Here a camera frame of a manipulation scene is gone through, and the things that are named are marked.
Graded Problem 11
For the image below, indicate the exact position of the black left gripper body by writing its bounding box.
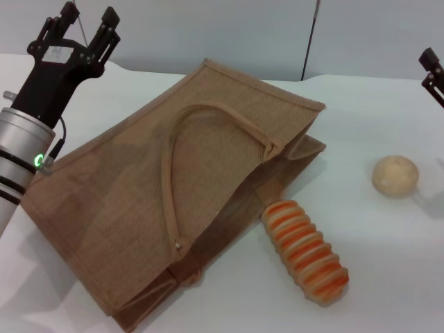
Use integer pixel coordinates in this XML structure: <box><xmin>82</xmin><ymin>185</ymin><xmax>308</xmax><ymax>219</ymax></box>
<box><xmin>12</xmin><ymin>38</ymin><xmax>105</xmax><ymax>130</ymax></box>

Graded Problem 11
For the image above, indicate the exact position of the brown jute handbag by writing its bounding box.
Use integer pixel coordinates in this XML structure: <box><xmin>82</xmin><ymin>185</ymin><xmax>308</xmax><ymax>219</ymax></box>
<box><xmin>20</xmin><ymin>58</ymin><xmax>327</xmax><ymax>322</ymax></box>

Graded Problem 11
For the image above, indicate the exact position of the beige round bun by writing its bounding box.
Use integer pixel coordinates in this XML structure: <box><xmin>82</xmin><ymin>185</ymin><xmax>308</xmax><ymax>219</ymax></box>
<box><xmin>372</xmin><ymin>155</ymin><xmax>420</xmax><ymax>198</ymax></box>

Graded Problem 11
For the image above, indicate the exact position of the orange striped bread roll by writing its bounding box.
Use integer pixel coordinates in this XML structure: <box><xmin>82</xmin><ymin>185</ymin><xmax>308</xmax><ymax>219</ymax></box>
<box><xmin>260</xmin><ymin>200</ymin><xmax>350</xmax><ymax>308</ymax></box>

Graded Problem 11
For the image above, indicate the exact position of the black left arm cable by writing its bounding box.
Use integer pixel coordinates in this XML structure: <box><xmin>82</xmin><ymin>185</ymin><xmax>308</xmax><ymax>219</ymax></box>
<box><xmin>40</xmin><ymin>117</ymin><xmax>67</xmax><ymax>174</ymax></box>

